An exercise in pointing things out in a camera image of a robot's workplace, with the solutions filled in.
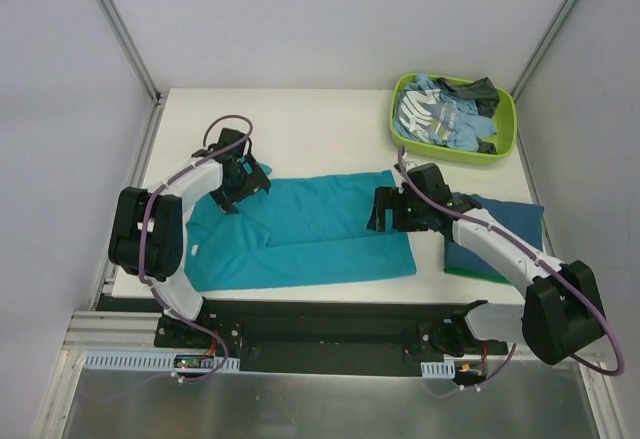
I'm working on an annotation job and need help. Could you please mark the teal t-shirt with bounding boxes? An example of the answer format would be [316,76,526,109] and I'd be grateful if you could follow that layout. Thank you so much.
[185,170,417,292]

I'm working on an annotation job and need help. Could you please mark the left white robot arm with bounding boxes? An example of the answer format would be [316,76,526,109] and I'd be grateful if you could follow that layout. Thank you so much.
[108,128,271,348]

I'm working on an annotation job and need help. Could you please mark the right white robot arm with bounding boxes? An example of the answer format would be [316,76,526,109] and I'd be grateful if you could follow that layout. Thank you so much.
[368,164,610,365]

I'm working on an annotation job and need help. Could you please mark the light blue printed t-shirt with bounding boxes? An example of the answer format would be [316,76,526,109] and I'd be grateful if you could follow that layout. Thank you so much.
[391,73,497,154]

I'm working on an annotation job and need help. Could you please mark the folded dark blue t-shirt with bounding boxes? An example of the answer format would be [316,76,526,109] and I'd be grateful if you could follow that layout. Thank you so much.
[444,194,544,275]

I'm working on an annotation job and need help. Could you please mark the lime green plastic basket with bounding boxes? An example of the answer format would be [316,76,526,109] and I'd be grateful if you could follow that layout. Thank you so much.
[388,73,518,166]

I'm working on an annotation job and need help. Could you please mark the dark grey garment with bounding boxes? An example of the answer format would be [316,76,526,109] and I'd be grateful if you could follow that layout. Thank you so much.
[435,77,500,119]

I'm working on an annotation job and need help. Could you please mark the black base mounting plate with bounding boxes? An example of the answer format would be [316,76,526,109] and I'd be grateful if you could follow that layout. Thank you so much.
[154,299,508,377]

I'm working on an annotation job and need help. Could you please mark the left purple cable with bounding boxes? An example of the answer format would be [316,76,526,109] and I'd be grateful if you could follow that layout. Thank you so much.
[137,114,256,384]

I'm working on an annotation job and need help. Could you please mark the purple cable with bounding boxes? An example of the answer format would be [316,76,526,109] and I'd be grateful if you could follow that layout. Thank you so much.
[395,145,626,400]
[137,114,256,384]

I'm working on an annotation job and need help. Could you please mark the left aluminium frame post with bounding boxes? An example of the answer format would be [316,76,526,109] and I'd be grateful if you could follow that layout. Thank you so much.
[96,0,163,104]

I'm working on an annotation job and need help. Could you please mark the aluminium frame post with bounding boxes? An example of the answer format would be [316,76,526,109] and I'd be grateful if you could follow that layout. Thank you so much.
[96,0,163,104]
[511,0,581,101]

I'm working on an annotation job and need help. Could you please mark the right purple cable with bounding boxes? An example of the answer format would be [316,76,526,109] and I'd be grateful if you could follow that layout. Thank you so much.
[395,145,626,400]

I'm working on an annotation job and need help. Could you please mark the right white cable duct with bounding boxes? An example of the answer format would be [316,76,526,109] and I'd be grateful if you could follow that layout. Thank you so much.
[420,360,456,380]

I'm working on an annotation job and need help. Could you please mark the white cable duct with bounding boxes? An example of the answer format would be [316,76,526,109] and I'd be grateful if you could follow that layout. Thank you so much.
[84,351,240,374]
[420,360,456,380]

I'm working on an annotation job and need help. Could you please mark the left white cable duct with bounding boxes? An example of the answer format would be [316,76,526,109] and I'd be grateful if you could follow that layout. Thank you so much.
[84,351,240,374]

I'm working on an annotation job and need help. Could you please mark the right aluminium frame post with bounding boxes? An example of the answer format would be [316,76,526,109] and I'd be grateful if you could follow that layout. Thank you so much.
[511,0,581,101]

